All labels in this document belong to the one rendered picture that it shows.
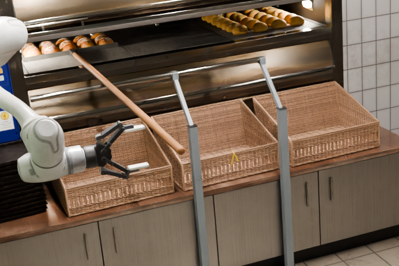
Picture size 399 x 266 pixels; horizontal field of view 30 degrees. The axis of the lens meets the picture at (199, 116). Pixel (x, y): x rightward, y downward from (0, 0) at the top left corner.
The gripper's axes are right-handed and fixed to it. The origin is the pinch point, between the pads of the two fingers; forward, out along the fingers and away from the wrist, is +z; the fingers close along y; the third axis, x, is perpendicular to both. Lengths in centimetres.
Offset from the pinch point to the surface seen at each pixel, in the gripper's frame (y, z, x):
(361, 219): 107, 142, -102
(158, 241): 91, 24, -100
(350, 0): -5, 168, -157
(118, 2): -23, 29, -153
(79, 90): 10, -2, -116
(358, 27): 12, 174, -157
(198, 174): 57, 47, -95
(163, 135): 7.0, 14.0, -25.9
